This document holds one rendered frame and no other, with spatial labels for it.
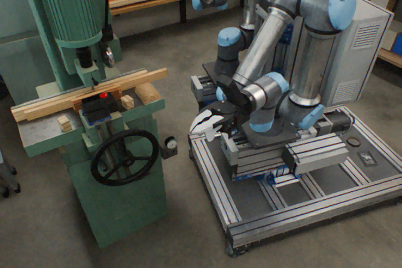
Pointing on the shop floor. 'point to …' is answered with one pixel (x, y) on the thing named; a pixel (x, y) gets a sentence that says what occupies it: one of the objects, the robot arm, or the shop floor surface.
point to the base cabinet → (121, 195)
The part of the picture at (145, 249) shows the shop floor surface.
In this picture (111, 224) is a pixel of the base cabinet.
